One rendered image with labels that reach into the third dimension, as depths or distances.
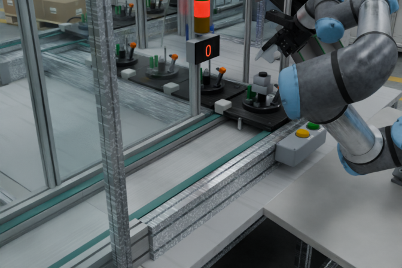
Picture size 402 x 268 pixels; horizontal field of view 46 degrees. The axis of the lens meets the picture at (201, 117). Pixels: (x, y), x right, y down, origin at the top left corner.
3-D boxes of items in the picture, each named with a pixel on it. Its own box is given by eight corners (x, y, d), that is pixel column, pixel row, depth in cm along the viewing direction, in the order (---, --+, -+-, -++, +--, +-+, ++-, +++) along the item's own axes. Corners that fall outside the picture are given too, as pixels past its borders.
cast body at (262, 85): (273, 91, 167) (274, 73, 164) (266, 95, 164) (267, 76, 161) (253, 86, 171) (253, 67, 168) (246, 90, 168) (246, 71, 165)
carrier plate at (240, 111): (307, 109, 171) (307, 103, 170) (271, 132, 155) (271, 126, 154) (252, 92, 185) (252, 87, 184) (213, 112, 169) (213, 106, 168)
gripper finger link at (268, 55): (260, 71, 155) (282, 53, 151) (250, 57, 156) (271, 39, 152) (263, 71, 158) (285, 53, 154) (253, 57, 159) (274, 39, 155)
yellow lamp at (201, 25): (212, 30, 151) (213, 15, 149) (202, 34, 147) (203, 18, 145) (200, 28, 154) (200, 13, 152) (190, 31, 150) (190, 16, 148)
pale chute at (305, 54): (332, 82, 185) (340, 77, 181) (310, 91, 177) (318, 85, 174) (297, 22, 190) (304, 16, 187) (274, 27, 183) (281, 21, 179)
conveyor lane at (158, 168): (304, 131, 175) (307, 106, 171) (136, 249, 118) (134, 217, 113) (241, 110, 192) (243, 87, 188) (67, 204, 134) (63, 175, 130)
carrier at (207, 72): (249, 91, 186) (250, 61, 181) (210, 111, 170) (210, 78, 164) (202, 77, 200) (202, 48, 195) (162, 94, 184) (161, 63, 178)
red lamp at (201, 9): (213, 15, 149) (213, -1, 147) (203, 18, 145) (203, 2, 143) (200, 12, 152) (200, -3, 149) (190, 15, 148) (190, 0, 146)
